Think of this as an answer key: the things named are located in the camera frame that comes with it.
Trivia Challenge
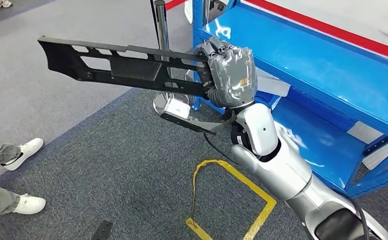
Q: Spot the yellow floor tape square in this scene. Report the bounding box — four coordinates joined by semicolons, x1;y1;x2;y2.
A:
184;159;278;240

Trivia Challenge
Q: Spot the clear white plastic bin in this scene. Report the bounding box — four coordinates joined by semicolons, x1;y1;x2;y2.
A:
256;67;291;99

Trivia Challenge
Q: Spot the white shoe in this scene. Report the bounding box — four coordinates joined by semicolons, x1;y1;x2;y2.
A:
0;137;44;172
12;193;46;216

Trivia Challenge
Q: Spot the long black plastic part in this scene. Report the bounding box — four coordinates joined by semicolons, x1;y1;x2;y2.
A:
37;35;214;99

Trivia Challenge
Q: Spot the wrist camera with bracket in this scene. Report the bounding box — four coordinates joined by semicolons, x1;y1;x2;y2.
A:
160;99;237;136
91;220;114;240

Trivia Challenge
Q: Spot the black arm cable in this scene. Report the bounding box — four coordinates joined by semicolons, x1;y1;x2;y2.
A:
349;198;370;240

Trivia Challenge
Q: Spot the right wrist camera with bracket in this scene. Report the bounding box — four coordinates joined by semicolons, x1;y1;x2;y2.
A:
160;99;237;136

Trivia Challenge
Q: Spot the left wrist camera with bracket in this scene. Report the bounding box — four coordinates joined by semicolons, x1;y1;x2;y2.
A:
91;220;114;240

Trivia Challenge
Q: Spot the chrome stanchion post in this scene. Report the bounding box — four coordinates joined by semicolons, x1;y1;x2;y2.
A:
152;0;194;115

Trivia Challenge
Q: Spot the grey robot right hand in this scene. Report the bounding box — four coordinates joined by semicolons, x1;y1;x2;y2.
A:
193;37;258;110

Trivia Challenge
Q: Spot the black camera cable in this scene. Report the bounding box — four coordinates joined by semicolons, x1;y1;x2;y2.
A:
203;131;241;165

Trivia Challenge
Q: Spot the blue metal shelf rack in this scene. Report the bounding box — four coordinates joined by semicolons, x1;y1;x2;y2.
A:
191;0;388;200

